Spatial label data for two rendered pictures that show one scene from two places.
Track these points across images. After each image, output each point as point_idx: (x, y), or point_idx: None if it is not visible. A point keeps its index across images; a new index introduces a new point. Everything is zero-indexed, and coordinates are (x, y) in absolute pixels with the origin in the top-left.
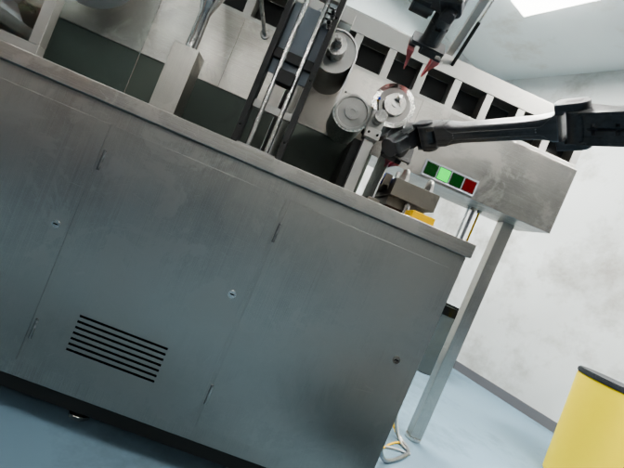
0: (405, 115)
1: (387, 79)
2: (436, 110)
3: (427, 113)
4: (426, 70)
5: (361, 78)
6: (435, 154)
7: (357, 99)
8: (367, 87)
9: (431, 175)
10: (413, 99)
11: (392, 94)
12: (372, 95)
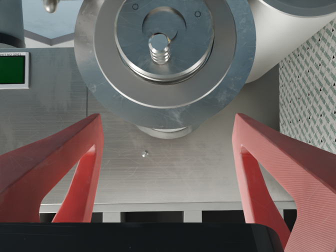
0: (103, 19)
1: (179, 210)
2: (49, 195)
3: (66, 178)
4: (63, 137)
5: (234, 186)
6: (13, 104)
7: (308, 3)
8: (214, 173)
9: (5, 58)
10: (96, 94)
11: (194, 60)
12: (196, 163)
